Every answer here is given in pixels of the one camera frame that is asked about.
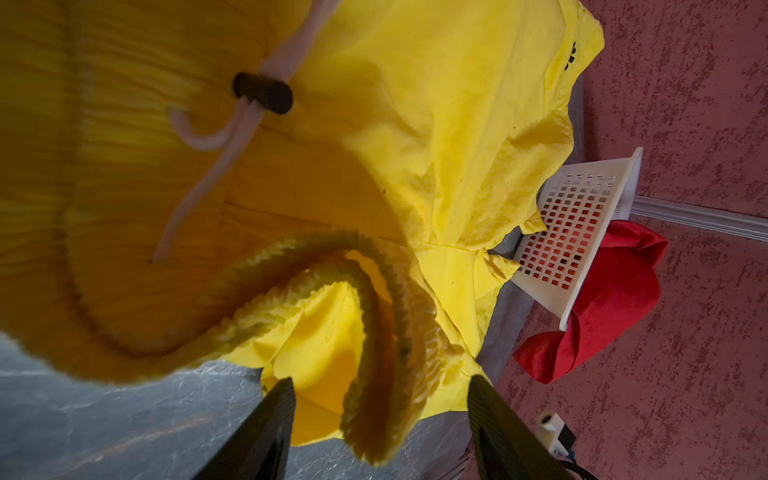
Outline yellow shorts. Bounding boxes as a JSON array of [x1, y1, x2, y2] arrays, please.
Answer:
[[1, 1, 604, 466]]

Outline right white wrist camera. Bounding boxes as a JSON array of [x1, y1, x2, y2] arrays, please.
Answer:
[[536, 411, 598, 480]]

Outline red shorts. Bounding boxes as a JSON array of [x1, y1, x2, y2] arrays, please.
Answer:
[[513, 220, 669, 384]]

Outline white plastic basket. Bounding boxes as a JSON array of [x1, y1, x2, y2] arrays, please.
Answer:
[[512, 147, 643, 332]]

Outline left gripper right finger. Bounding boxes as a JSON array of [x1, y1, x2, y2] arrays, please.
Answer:
[[467, 375, 572, 480]]

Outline right aluminium corner post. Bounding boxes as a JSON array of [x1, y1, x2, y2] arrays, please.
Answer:
[[631, 196, 767, 242]]

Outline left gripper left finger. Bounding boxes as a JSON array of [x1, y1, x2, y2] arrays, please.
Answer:
[[194, 378, 296, 480]]

